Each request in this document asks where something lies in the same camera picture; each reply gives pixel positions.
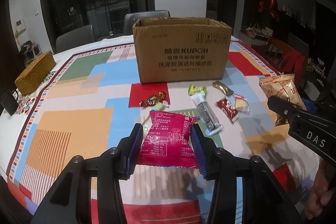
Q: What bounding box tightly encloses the gold red chips bag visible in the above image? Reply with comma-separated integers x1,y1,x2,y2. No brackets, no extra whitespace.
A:
259,74,306,110

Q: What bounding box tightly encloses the magenta snack packet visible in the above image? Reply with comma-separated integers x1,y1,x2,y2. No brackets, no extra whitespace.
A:
137,110,199,169

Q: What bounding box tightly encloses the red heart snack packet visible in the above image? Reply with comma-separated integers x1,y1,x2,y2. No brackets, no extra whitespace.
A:
217,98,239,124

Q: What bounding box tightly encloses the light green candy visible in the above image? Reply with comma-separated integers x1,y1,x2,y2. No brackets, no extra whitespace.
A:
153,100,169,111

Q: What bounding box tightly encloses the right hand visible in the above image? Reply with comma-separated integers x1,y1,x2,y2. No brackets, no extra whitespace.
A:
304,159,335,219

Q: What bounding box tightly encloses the black white bar packet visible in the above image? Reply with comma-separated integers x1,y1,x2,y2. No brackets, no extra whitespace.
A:
191,91,223,136

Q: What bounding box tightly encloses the clear packet yellow cracker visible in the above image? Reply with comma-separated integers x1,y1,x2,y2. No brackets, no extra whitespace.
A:
235,94,250,114

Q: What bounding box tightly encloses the red wooden chair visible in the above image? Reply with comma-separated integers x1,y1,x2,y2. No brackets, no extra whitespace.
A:
253,36,306,89

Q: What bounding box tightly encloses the red gold wrapped candy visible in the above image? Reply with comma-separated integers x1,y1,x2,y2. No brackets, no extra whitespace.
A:
139,92,166,107

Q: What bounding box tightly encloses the gold wrapped snack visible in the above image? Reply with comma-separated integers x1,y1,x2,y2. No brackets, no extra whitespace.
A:
212,80,234,96

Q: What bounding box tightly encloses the colourful patterned tablecloth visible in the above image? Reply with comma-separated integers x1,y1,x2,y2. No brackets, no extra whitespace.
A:
1,36,319,223

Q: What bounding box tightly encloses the green snack packet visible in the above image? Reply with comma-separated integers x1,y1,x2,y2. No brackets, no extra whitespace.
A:
188,85,207,97

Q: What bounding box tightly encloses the red balloon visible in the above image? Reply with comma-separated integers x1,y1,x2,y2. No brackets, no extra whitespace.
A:
258,0,278,19

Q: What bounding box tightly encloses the brown cardboard box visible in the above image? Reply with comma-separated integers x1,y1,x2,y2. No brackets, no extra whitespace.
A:
133,17,232,84

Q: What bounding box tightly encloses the grey chair left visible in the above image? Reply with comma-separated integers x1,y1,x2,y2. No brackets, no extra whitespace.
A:
55,24,96,53

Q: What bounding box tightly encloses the woven rattan box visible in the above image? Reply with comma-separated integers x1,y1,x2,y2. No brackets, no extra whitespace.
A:
15,51,56,96

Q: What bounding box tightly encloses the grey chair behind box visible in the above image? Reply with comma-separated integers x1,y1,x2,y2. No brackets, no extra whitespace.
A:
123,9,172,36

